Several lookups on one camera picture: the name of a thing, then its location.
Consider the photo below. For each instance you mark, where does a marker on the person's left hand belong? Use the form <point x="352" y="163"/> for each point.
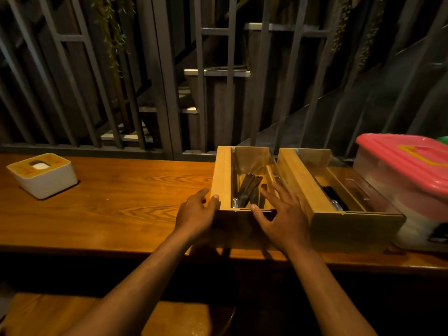
<point x="194" y="216"/>

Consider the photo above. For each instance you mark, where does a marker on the grey metal railing partition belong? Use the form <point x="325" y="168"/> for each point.
<point x="164" y="83"/>

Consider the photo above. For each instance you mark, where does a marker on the person's right middle finger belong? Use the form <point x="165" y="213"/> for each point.
<point x="280" y="190"/>

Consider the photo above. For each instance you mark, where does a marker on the wooden cutlery box clear lid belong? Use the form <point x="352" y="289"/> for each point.
<point x="322" y="213"/>
<point x="222" y="178"/>

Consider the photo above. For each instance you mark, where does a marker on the dark metal cutlery piece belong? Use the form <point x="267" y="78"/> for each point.
<point x="255" y="188"/>
<point x="263" y="197"/>
<point x="245" y="190"/>

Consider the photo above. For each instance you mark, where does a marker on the person's right thumb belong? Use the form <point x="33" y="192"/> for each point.
<point x="259" y="215"/>

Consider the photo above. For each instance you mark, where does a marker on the staircase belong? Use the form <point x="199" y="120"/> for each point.
<point x="210" y="94"/>

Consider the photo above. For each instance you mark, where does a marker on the person's right hand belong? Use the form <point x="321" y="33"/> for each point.
<point x="287" y="223"/>

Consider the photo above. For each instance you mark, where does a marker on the white tissue box wooden top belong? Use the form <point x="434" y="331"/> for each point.
<point x="45" y="181"/>

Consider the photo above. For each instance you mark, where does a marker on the hanging green plant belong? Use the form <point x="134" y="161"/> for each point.
<point x="367" y="27"/>
<point x="112" y="27"/>

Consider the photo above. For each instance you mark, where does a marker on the clear plastic container pink lid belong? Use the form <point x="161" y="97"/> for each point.
<point x="402" y="178"/>

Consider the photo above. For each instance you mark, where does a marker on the person's right forearm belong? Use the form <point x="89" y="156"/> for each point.
<point x="322" y="293"/>

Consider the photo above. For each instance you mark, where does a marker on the wooden stool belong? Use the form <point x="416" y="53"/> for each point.
<point x="70" y="314"/>

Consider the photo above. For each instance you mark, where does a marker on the person's left thumb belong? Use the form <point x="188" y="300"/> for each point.
<point x="215" y="202"/>

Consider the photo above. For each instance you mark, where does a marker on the black cutlery bundle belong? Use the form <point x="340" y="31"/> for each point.
<point x="334" y="197"/>

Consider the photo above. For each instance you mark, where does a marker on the green object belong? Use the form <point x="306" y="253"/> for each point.
<point x="443" y="139"/>

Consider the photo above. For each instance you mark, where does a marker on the person's left forearm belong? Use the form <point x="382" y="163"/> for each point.
<point x="140" y="286"/>

